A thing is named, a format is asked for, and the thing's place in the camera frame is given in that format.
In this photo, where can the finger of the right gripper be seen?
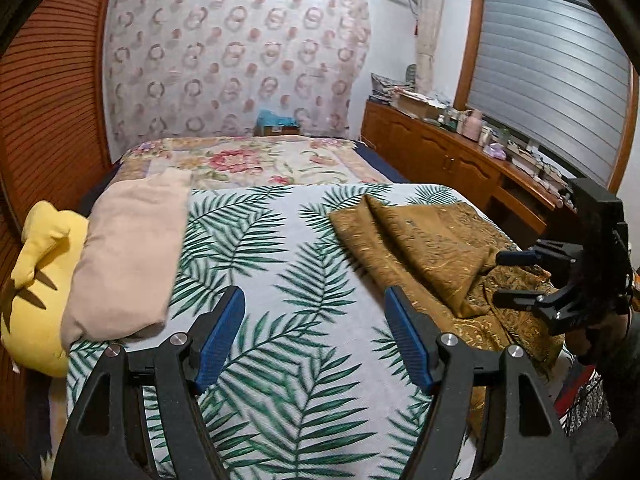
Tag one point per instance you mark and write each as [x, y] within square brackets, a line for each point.
[520, 300]
[517, 258]

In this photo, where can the palm leaf bedsheet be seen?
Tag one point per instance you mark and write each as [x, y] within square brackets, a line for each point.
[327, 375]

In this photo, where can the yellow plush toy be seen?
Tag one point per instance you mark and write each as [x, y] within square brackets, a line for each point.
[34, 297]

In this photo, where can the wooden louvered wardrobe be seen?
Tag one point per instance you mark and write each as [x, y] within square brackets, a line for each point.
[53, 132]

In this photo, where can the wooden sideboard cabinet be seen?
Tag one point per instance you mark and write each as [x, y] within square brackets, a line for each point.
[423, 153]

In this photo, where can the pink beige pillow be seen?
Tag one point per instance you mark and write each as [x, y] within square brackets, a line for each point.
[124, 278]

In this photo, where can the grey window blind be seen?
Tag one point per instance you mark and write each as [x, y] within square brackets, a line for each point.
[553, 71]

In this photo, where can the brown patterned cloth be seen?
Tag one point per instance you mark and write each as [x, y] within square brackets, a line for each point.
[444, 259]

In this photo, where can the pink jug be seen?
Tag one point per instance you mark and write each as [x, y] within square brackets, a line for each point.
[472, 125]

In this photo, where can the person's right hand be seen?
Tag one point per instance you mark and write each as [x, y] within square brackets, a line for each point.
[593, 344]

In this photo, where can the box with blue cloth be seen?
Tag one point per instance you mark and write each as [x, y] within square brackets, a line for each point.
[270, 124]

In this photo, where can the patterned bag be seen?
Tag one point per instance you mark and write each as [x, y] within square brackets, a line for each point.
[589, 403]

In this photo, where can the cardboard box on cabinet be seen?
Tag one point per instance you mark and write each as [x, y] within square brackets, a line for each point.
[418, 106]

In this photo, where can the cream side curtain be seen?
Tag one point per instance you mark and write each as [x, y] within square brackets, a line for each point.
[429, 19]

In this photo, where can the purple small object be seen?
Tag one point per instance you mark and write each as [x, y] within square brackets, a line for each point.
[495, 150]

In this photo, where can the patterned lace curtain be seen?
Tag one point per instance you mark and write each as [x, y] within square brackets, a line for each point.
[207, 67]

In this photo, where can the floral quilt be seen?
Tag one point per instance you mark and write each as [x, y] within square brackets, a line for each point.
[247, 161]

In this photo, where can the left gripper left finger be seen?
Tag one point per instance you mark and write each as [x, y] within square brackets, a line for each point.
[106, 436]

